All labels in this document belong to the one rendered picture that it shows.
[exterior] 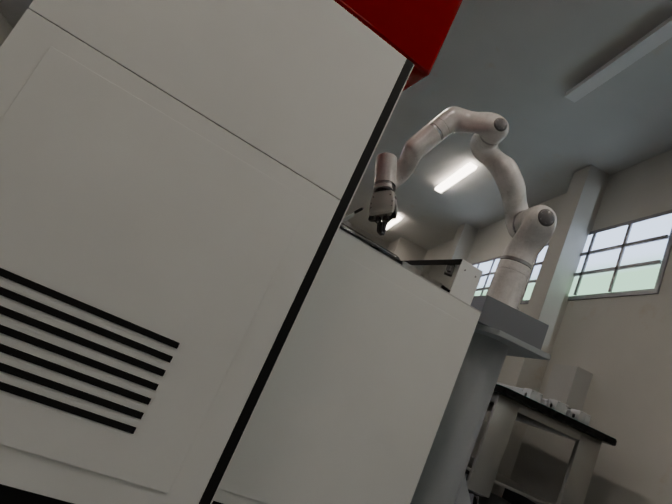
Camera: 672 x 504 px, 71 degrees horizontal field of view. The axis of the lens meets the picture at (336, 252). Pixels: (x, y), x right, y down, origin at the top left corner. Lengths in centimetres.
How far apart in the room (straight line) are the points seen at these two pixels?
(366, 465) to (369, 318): 40
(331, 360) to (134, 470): 54
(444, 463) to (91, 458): 115
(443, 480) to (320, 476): 55
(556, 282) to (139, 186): 514
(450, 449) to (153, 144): 134
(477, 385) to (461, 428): 16
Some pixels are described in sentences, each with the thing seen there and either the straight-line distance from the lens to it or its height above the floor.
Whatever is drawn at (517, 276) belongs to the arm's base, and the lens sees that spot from 188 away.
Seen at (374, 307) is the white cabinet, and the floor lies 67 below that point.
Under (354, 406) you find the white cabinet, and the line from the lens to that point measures 135.
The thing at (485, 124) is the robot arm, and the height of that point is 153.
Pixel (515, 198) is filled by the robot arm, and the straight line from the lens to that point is 199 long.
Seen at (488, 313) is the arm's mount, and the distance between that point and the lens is 173.
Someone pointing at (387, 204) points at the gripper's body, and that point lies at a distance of 176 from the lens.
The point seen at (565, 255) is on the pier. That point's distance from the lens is 584.
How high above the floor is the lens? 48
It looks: 13 degrees up
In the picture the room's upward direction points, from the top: 25 degrees clockwise
